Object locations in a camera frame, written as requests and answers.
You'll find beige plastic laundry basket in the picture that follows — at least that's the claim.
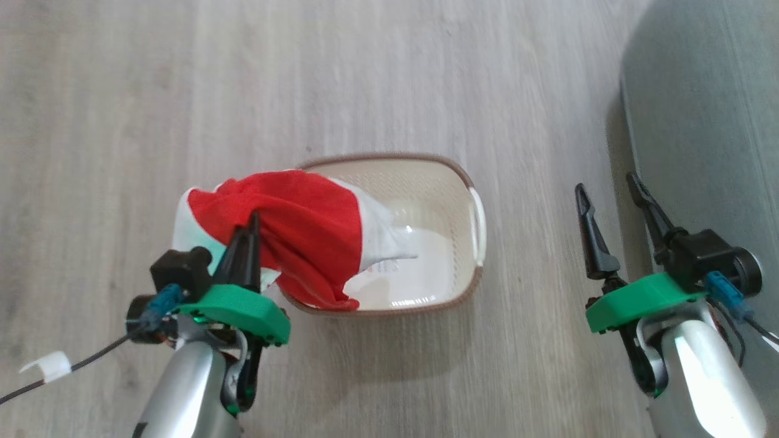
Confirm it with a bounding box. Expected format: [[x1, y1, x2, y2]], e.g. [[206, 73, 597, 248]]
[[277, 152, 487, 318]]

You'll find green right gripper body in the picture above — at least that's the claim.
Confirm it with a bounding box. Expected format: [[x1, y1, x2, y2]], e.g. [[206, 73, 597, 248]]
[[585, 272, 710, 334]]

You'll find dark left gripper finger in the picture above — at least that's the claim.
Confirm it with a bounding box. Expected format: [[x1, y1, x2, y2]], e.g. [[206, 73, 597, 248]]
[[246, 211, 262, 290], [213, 226, 250, 287]]

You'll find black left camera cable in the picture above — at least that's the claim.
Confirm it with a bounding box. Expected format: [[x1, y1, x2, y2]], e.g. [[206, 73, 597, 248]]
[[0, 283, 184, 406]]

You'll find white tape tag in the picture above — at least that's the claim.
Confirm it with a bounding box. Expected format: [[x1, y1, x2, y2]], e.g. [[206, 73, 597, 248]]
[[18, 351, 72, 384]]

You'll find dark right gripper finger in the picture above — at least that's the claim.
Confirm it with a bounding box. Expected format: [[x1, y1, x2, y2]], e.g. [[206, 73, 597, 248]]
[[626, 172, 685, 262], [575, 183, 621, 280]]

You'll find red and white garment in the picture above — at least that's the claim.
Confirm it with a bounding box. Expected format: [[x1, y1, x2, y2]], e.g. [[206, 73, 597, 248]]
[[172, 170, 421, 312]]

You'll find grey fabric sofa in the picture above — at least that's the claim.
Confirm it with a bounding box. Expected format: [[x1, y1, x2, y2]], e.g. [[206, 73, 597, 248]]
[[620, 0, 779, 438]]

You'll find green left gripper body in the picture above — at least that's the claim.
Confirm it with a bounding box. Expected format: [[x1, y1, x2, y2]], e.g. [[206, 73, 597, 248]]
[[176, 283, 292, 347]]

